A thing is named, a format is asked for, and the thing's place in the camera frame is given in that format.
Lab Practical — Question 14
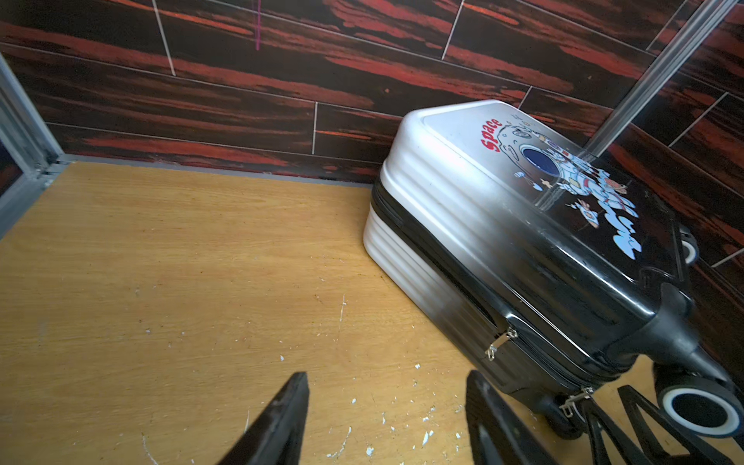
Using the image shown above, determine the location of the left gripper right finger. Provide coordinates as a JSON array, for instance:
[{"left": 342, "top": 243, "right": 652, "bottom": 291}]
[{"left": 465, "top": 370, "right": 556, "bottom": 465}]

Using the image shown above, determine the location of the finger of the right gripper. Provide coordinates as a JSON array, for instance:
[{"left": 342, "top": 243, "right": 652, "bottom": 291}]
[{"left": 577, "top": 385, "right": 734, "bottom": 464}]

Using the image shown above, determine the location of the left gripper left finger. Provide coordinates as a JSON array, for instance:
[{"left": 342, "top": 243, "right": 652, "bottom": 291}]
[{"left": 219, "top": 372, "right": 310, "bottom": 465}]

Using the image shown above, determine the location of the silver zipper pull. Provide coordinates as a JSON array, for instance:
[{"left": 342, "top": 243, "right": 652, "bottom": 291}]
[
  {"left": 484, "top": 327, "right": 518, "bottom": 360},
  {"left": 559, "top": 387, "right": 595, "bottom": 419}
]

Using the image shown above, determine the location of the black white astronaut suitcase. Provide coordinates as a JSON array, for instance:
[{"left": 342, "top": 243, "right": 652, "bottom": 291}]
[{"left": 363, "top": 100, "right": 743, "bottom": 439}]

